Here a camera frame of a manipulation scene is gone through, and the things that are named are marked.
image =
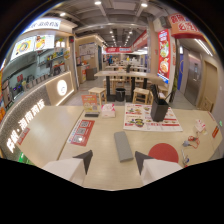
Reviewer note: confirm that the white tissue box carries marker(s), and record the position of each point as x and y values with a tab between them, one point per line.
108	110

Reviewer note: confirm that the grey rectangular cloth pad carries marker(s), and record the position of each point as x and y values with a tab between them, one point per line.
123	145

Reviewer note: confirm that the red QR code sticker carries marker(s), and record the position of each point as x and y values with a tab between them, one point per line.
81	132

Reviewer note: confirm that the black chopsticks holder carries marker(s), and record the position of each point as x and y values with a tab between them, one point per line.
158	107

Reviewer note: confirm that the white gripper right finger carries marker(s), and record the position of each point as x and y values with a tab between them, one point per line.
156	168

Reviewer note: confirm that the white crumpled packet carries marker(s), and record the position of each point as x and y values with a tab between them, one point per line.
200	126

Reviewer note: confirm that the red food poster banner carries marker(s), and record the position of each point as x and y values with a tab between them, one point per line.
164	55

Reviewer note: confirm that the orange table sign stand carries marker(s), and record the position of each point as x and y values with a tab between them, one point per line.
90	103

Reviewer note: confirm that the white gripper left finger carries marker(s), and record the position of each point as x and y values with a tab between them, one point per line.
68	168

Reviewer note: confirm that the printed food menu mat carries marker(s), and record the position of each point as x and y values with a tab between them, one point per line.
143	118

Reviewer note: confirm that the illuminated food menu board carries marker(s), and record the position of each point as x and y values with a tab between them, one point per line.
32	45

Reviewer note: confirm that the wooden stool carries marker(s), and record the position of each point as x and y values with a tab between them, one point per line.
141	95
97	94

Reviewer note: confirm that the long wooden dining table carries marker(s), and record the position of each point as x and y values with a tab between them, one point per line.
125	75

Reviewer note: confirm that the round white logo sign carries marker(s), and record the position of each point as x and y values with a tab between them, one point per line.
62	87

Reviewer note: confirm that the black trash bin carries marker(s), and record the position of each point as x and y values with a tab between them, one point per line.
120	94

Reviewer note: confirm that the red round coaster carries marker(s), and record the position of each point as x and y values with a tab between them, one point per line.
163	152

